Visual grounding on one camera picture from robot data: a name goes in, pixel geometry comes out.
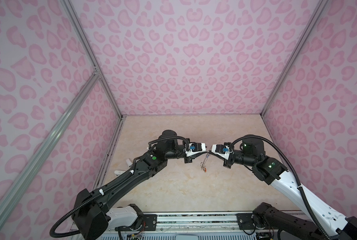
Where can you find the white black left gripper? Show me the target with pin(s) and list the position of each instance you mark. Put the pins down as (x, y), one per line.
(188, 160)

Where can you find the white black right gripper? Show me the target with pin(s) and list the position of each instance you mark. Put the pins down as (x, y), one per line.
(227, 162)

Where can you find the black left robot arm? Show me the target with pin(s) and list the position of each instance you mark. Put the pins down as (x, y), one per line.
(91, 207)

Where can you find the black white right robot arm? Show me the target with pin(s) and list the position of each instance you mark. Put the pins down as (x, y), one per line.
(269, 164)

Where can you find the white clip lower one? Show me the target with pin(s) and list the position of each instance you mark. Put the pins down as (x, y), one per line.
(118, 173)

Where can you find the white clip near wall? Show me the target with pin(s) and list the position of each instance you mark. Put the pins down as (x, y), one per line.
(129, 163)

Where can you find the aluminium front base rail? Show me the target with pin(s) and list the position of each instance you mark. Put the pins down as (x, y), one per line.
(196, 223)

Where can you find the aluminium right back corner post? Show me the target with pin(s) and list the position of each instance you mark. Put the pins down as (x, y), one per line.
(310, 26)

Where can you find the aluminium corner post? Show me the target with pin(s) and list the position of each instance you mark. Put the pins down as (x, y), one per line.
(77, 26)
(310, 26)

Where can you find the aluminium left back corner post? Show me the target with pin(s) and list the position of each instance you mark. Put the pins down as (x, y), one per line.
(77, 26)

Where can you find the aluminium left wall diagonal bar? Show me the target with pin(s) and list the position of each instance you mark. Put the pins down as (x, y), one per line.
(22, 182)

